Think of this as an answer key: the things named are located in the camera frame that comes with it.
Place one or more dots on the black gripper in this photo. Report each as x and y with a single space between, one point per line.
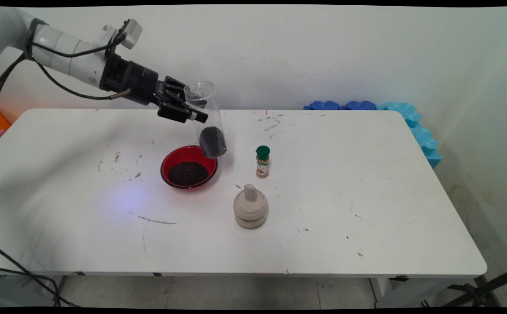
131 80

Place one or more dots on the clear plastic jar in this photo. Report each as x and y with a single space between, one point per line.
203 93

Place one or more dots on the black seeds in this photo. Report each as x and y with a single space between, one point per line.
213 143
188 173

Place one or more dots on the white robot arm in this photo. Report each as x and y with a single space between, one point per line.
66 52

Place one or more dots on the red bowl black rim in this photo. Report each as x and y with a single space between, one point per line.
179 155

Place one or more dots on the spice bottle green cap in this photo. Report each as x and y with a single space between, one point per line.
262 168

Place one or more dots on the white table leg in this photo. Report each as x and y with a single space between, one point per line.
46 288

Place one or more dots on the light blue foam mat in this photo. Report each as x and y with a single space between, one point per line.
414 131

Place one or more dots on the black tripod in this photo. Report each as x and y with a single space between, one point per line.
497 280

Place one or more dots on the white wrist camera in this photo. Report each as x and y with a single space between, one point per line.
132 32

